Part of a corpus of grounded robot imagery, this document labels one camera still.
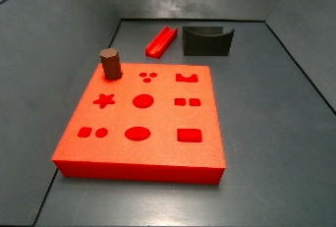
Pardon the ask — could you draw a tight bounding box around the red foam shape board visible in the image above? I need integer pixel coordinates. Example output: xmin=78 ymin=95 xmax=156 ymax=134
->
xmin=52 ymin=63 xmax=226 ymax=184

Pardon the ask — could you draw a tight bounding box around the red arch bar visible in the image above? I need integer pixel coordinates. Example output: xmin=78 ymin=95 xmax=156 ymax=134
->
xmin=144 ymin=27 xmax=178 ymax=59

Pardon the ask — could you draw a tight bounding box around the brown hexagonal peg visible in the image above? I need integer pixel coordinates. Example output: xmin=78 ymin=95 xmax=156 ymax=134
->
xmin=100 ymin=48 xmax=123 ymax=81

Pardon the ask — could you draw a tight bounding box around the black curved fixture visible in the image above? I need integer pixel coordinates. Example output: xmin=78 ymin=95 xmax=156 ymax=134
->
xmin=183 ymin=27 xmax=235 ymax=56

